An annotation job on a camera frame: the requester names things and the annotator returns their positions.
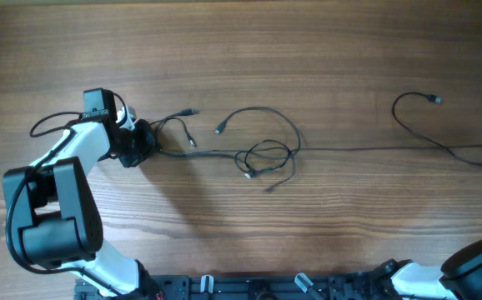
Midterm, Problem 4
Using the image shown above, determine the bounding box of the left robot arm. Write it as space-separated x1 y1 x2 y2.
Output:
3 88 163 299

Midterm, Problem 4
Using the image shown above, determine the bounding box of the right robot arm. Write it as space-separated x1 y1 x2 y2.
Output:
369 239 482 299

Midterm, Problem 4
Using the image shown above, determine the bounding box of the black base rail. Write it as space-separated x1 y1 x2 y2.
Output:
73 272 375 300

